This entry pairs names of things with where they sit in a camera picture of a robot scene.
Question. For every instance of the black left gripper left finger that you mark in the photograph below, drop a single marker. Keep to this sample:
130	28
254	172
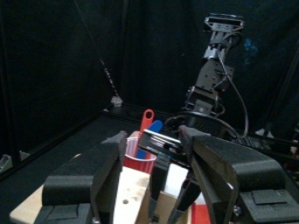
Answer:
78	180

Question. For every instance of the grey pole base bracket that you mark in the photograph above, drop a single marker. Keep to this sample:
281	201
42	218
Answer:
4	162

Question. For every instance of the grey metal corner bracket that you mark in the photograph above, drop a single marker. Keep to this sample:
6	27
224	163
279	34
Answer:
116	101

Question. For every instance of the blue plastic utensil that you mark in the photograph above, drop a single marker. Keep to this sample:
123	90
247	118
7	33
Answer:
155	127

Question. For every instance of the red plastic utensil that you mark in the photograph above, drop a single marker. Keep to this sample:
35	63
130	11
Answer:
144	127

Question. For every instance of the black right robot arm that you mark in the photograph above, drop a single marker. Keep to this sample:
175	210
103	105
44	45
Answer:
212	75

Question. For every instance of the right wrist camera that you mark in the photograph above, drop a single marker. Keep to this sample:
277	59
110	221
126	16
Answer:
159	143

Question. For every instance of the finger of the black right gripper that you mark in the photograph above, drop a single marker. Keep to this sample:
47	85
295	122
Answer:
158	183
187	192

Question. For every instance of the red plastic cup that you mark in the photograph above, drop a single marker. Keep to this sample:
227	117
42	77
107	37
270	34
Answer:
138	166

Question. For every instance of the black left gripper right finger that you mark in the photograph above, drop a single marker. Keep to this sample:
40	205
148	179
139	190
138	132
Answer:
240	175

